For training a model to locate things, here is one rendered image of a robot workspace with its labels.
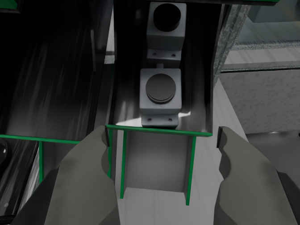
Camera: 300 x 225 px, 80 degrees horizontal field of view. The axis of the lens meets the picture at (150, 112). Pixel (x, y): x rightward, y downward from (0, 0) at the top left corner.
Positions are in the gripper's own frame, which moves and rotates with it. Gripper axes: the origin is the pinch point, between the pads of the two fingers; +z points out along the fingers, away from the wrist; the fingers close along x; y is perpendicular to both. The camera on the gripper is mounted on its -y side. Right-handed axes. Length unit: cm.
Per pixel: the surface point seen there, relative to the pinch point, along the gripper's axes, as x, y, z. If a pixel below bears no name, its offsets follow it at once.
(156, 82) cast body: -0.5, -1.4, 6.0
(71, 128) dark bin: -11.3, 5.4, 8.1
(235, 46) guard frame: 39, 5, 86
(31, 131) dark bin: -16.4, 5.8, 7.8
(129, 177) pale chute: -6.0, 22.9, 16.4
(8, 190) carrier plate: -32.9, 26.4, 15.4
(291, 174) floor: 105, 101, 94
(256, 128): 77, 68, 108
